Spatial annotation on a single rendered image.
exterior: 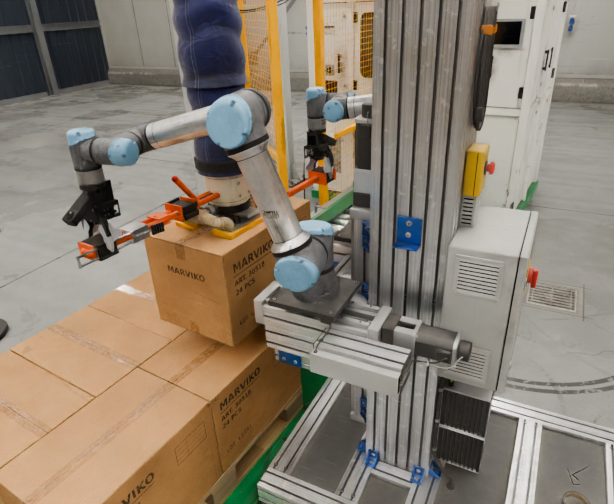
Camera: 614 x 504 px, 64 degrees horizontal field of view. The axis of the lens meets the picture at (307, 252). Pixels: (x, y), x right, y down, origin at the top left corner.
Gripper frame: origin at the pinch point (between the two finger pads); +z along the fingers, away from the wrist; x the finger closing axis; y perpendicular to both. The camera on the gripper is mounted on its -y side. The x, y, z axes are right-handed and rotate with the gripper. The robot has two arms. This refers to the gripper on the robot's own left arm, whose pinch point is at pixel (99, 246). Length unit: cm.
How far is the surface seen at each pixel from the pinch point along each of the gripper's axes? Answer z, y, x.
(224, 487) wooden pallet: 112, 16, -22
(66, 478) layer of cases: 67, -32, -4
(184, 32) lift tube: -58, 48, 2
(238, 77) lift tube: -43, 60, -11
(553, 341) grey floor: 115, 194, -123
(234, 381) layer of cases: 67, 30, -21
